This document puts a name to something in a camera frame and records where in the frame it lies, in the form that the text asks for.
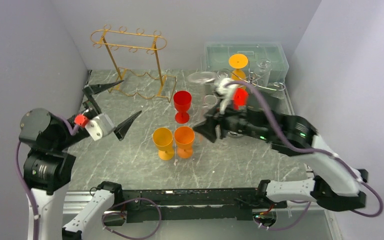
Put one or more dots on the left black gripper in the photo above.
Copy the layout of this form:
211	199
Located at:
121	128

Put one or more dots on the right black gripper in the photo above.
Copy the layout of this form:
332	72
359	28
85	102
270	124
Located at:
207	128

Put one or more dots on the red goblet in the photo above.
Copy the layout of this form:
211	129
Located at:
182	103
240	98

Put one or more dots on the tall clear flute glass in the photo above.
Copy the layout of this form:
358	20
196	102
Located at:
206	80

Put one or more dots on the clear stemless glass front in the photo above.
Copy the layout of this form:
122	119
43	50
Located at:
223	74

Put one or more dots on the silver wire glass rack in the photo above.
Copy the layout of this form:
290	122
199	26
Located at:
268	89

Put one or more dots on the yellow goblet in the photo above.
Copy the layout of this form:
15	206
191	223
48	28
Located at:
163	140
238	62

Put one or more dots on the clear ribbed wine glass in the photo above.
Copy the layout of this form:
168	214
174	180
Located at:
263	69

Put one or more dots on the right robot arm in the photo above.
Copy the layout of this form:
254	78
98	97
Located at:
335	186

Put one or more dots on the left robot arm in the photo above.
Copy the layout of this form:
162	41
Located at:
47	170

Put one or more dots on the orange goblet centre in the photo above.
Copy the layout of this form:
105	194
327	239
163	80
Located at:
184	137

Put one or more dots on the red goblet back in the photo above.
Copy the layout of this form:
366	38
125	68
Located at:
182	103

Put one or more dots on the clear plastic storage box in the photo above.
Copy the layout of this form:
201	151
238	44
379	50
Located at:
217	54

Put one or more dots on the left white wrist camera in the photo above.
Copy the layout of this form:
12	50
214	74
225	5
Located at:
100	126

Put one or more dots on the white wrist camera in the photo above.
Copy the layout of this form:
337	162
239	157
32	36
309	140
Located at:
100	126
226	89

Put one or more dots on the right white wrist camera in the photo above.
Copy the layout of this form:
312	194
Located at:
226	89

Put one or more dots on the gold wire glass rack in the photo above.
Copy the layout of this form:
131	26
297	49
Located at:
121	38

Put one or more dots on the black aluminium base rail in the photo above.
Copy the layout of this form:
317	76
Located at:
242	204

